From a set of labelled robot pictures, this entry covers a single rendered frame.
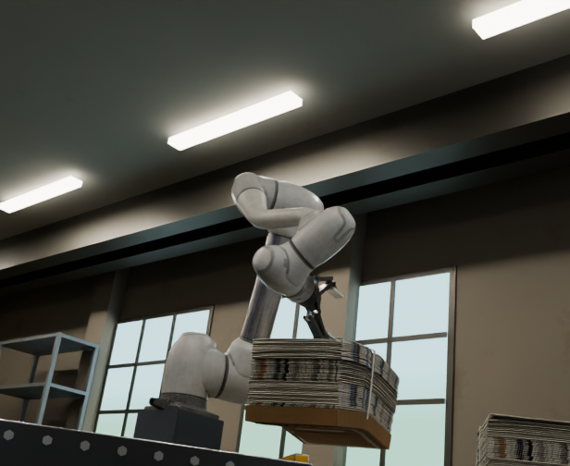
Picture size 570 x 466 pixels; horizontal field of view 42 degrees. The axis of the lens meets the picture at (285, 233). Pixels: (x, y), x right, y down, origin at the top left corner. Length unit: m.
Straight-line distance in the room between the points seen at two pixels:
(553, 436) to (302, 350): 0.77
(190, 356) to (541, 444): 1.09
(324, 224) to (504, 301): 3.35
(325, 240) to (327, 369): 0.34
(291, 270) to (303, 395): 0.34
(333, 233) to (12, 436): 0.95
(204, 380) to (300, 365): 0.52
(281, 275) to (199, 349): 0.62
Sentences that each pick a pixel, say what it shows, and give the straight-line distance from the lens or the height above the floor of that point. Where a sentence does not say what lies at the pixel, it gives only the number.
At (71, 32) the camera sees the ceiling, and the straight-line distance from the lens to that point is 4.93.
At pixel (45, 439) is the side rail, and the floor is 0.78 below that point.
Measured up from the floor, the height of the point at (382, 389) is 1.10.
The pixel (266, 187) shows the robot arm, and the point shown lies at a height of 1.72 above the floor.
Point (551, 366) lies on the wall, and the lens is 4.95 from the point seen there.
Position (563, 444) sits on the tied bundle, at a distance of 2.33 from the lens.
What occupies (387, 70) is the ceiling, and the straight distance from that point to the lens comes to 4.73.
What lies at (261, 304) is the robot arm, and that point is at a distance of 2.51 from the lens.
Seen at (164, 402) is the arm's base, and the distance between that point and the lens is 2.45.
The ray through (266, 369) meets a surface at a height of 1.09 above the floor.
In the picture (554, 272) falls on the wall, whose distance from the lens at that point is 5.12.
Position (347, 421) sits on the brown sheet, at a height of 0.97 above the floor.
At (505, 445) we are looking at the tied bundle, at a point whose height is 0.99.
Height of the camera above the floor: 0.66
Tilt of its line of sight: 22 degrees up
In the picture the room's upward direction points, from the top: 7 degrees clockwise
